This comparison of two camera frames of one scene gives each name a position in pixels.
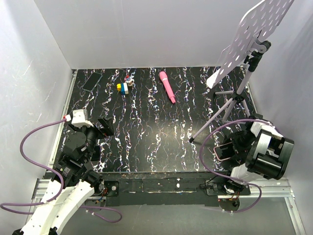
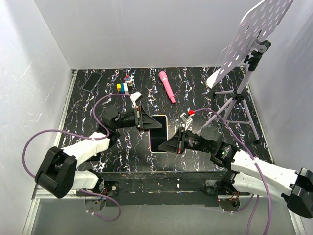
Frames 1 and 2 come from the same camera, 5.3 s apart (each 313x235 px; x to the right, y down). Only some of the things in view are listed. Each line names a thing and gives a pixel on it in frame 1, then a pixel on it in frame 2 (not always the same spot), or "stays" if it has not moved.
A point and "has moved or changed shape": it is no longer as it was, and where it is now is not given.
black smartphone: x=219 y=150 has moved or changed shape
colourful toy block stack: x=123 y=87 stays
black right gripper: x=239 y=151 → x=176 y=144
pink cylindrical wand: x=164 y=78 stays
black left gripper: x=108 y=129 → x=143 y=120
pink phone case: x=216 y=154 has moved or changed shape
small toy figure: x=129 y=81 stays
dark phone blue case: x=92 y=81 stays
